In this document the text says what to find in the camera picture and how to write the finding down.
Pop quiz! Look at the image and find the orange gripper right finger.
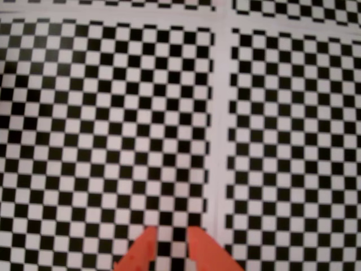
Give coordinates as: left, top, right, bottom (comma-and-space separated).
187, 225, 245, 271

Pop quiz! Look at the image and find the checkerboard paper sheet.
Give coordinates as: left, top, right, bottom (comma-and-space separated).
227, 0, 361, 36
0, 0, 229, 14
0, 12, 225, 271
221, 15, 361, 271

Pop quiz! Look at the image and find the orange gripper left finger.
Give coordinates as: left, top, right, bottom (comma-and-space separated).
113, 226, 158, 271

